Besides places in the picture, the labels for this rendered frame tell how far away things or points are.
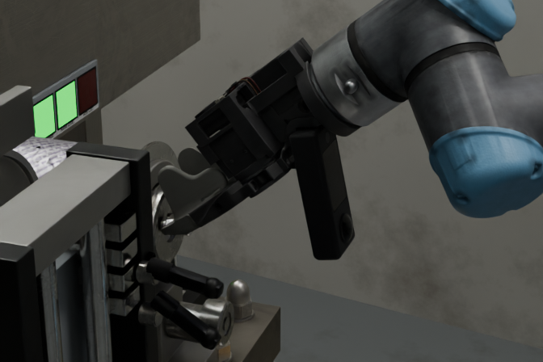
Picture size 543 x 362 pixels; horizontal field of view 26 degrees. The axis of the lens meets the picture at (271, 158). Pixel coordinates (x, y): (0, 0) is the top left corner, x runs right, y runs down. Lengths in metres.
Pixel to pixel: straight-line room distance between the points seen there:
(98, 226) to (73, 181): 0.03
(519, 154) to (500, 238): 2.44
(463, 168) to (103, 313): 0.27
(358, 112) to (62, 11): 0.73
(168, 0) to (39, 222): 1.26
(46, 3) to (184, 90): 2.04
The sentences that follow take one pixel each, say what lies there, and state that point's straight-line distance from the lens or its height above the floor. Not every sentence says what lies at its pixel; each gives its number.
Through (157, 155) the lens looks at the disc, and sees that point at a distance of 1.08.
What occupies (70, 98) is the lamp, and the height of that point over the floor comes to 1.19.
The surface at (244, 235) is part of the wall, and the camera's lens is 3.62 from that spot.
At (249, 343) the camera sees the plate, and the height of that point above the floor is 1.03.
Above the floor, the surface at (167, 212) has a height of 1.27.
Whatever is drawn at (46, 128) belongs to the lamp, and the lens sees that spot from 1.56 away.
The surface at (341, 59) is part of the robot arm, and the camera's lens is 0.91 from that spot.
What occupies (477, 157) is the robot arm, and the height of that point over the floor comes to 1.41.
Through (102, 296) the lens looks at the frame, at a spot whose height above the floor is 1.36.
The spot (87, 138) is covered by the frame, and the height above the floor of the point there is 0.99.
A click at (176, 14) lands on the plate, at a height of 1.21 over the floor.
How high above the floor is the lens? 1.71
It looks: 22 degrees down
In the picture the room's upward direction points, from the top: straight up
